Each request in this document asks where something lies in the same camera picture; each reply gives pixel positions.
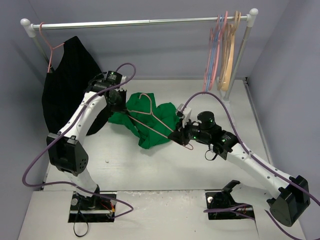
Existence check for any green t shirt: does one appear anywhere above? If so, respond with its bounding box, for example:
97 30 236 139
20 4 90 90
107 91 181 150

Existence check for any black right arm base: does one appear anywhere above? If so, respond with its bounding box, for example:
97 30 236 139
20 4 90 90
205 180 255 221

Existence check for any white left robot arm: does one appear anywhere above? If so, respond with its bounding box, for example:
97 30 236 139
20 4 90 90
46 71 127 210

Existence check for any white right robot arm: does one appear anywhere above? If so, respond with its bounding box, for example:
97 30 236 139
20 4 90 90
168 111 311 227

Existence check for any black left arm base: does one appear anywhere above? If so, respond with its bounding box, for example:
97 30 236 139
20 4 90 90
68 191 116 223

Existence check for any black t shirt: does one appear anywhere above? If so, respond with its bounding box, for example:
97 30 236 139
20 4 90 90
41 36 102 134

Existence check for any wooden hanger front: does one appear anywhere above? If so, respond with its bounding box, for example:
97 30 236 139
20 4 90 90
221 10 241 92

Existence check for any pink hanger with black shirt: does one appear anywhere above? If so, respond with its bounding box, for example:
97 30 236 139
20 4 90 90
39 22 65 74

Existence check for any blue hanger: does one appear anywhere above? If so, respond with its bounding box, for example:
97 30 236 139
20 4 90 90
203 14 224 92

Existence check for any silver clothes rack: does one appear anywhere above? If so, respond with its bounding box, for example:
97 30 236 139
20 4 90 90
20 8 259 102

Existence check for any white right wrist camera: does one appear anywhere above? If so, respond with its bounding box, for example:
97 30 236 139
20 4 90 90
175 103 192 128

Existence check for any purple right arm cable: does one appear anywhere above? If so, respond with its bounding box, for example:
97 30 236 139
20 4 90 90
181 91 320 240

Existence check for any thin black cable loop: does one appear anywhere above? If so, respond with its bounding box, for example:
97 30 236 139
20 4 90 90
73 199 90 238

